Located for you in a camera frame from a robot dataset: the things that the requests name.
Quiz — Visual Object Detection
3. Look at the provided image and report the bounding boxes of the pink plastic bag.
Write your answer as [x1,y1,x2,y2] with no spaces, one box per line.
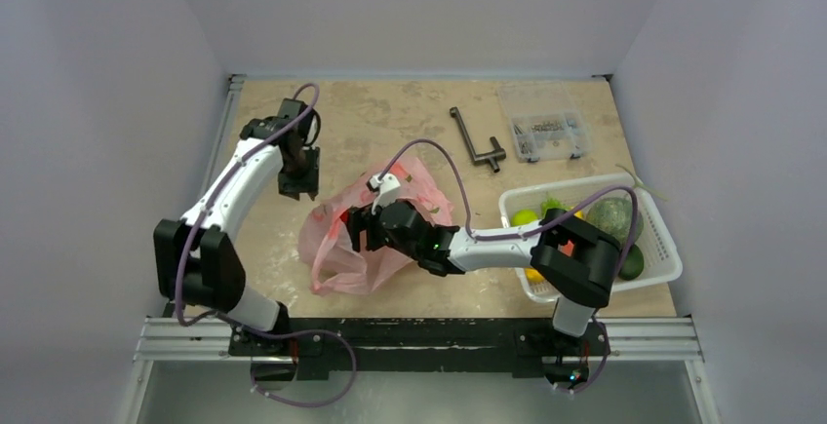
[297,155,453,295]

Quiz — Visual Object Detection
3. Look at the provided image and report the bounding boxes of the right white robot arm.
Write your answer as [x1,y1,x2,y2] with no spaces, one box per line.
[341,200,625,353]

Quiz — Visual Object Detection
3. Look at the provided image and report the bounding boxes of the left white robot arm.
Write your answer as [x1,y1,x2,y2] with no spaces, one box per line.
[153,98,321,355]

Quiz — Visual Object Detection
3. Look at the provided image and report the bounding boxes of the green fake lime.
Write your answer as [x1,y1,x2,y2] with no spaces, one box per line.
[510,209,540,227]

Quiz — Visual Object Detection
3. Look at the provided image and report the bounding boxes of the yellow fake lemon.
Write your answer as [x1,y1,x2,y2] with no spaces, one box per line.
[524,268,545,283]

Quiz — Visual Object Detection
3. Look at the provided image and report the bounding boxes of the green fake grapes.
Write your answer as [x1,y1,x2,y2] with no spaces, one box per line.
[540,197,570,216]

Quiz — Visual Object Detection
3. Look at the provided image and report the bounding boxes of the green fake melon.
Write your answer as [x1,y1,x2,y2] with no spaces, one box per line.
[585,197,645,244]

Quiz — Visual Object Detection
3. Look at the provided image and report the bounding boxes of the dark green fake avocado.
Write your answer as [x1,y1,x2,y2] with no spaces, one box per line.
[617,245,646,281]

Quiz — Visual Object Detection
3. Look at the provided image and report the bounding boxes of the clear plastic screw box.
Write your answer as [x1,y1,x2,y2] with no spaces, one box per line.
[497,81,592,163]

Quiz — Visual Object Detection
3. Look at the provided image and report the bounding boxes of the white plastic basket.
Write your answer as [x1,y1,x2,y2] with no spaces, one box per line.
[498,173,683,293]

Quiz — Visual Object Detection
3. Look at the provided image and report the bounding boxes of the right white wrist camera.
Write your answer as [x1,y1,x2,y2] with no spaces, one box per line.
[367,172,401,214]

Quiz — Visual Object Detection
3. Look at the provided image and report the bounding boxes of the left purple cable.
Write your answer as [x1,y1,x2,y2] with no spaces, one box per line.
[173,82,358,408]

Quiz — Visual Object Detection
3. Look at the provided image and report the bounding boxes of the black metal crank handle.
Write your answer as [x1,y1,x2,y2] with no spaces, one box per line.
[449,106,508,174]

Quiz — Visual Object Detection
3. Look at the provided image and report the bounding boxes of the black metal base rail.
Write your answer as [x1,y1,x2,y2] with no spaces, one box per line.
[228,318,610,386]

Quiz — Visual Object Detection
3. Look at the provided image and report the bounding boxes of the aluminium frame rail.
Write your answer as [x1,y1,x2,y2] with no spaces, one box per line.
[134,74,704,363]

